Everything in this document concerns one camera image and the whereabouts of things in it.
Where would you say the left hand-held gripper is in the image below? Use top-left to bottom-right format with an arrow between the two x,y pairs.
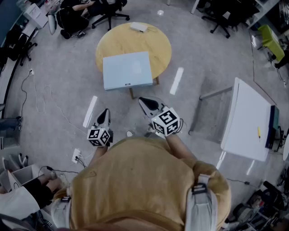
87,109 -> 114,148

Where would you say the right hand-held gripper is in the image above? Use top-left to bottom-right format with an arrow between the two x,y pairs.
138,96 -> 181,137

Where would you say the person's left forearm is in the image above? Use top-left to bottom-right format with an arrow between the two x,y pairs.
89,145 -> 109,164

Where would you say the person's right forearm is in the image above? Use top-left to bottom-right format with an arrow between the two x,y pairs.
166,133 -> 197,163

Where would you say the round wooden table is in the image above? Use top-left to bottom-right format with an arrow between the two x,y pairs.
95,22 -> 172,100

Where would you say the person's tan shirt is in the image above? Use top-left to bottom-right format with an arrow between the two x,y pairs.
53,137 -> 232,231

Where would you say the white box device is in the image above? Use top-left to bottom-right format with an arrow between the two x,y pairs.
130,22 -> 149,33

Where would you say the white open box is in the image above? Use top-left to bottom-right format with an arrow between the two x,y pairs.
7,164 -> 44,193

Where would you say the white rectangular table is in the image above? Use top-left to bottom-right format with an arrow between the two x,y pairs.
189,77 -> 272,162

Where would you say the black office chair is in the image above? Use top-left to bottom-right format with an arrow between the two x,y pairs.
91,0 -> 131,32
201,0 -> 261,39
4,28 -> 38,67

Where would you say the white oblong device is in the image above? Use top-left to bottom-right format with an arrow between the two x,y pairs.
47,12 -> 57,36

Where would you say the dark flat monitor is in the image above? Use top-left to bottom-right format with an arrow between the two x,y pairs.
265,105 -> 281,150

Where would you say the white cabinet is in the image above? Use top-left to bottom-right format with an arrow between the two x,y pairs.
22,3 -> 49,29

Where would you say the green chair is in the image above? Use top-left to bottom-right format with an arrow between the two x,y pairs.
256,24 -> 285,62

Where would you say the white floor cable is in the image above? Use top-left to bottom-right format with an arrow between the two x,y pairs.
33,74 -> 91,136

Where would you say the black floor cable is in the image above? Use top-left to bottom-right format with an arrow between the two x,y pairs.
19,73 -> 32,118

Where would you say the white shoulder strap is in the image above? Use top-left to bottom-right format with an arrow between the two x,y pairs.
184,173 -> 219,231
50,186 -> 73,229

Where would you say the black cable with adapter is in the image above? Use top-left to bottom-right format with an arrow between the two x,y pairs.
225,177 -> 258,188

